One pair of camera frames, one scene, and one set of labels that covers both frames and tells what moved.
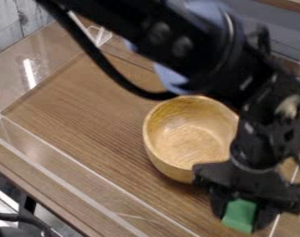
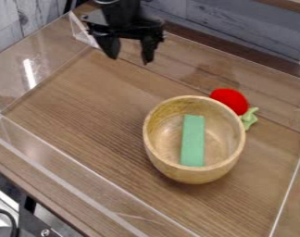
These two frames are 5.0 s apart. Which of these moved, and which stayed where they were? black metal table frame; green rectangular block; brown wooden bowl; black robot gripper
Moved: green rectangular block; black robot gripper
Stayed: black metal table frame; brown wooden bowl
